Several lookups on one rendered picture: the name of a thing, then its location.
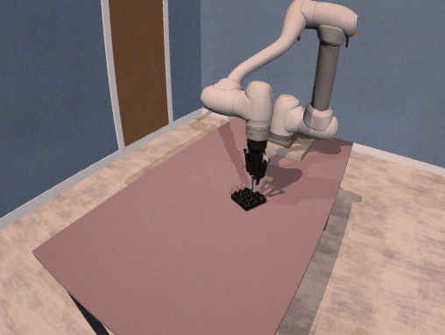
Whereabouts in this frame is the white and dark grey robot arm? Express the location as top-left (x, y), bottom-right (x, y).
top-left (201, 0), bottom-right (357, 148)

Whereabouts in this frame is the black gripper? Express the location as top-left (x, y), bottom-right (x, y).
top-left (244, 138), bottom-right (270, 192)

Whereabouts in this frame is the black knob box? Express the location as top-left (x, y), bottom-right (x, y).
top-left (231, 188), bottom-right (266, 211)

